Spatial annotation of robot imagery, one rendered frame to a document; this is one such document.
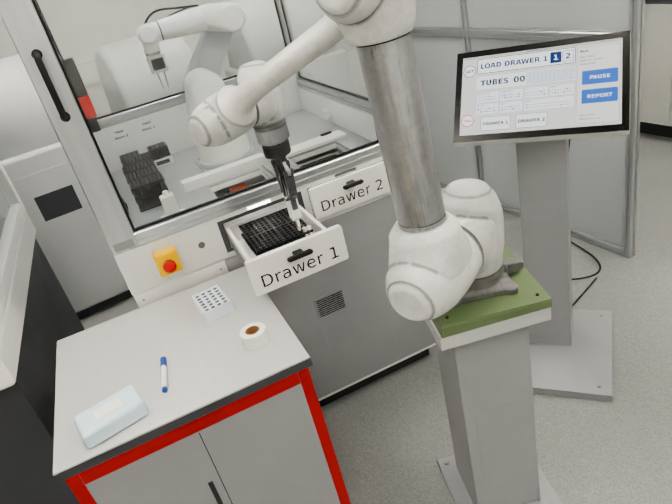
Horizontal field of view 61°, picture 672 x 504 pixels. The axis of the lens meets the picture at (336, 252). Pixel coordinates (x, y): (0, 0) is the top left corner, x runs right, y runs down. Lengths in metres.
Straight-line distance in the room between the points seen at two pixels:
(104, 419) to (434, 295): 0.79
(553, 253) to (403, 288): 1.13
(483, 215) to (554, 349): 1.22
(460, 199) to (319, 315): 0.96
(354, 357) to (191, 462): 0.96
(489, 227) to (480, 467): 0.77
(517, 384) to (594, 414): 0.68
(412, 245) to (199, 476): 0.80
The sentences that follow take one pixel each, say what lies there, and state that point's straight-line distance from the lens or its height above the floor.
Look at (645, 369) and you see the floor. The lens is 2.46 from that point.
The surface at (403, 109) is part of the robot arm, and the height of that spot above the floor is 1.34.
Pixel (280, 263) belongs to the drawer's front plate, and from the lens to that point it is 1.58.
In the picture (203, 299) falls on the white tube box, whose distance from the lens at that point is 1.74.
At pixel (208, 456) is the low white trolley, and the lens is 1.53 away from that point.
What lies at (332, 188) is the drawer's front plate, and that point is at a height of 0.91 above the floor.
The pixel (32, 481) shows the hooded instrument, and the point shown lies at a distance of 2.04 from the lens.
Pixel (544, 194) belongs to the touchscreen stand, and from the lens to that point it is 2.11.
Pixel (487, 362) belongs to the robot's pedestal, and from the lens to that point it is 1.55.
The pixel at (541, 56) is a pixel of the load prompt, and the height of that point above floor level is 1.16.
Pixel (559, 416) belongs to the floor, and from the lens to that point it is 2.26.
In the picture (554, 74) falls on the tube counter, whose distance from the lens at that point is 1.98.
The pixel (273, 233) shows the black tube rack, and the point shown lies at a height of 0.90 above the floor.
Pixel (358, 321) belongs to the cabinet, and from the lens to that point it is 2.21.
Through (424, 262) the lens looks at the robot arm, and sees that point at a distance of 1.16.
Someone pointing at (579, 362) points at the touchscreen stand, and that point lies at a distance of 2.41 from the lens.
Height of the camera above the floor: 1.63
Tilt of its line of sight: 28 degrees down
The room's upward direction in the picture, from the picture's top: 14 degrees counter-clockwise
